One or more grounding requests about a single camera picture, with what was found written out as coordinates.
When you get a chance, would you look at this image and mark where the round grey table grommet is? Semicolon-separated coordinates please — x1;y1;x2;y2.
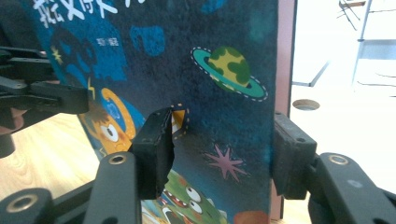
291;98;321;112

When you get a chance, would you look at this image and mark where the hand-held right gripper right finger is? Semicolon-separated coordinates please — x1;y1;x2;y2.
272;111;318;201

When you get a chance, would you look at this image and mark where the dark folding stand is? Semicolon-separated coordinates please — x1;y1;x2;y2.
335;0;368;32

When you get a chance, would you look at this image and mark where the thin metal floor bar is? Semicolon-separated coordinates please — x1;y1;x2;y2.
291;60;332;89

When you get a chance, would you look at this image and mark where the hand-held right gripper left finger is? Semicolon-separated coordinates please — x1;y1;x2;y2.
128;106;176;201

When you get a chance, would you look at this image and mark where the dark blue picture book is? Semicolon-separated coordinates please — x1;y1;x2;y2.
19;0;297;224

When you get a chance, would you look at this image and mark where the grey metal stand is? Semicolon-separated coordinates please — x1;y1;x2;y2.
350;0;396;90

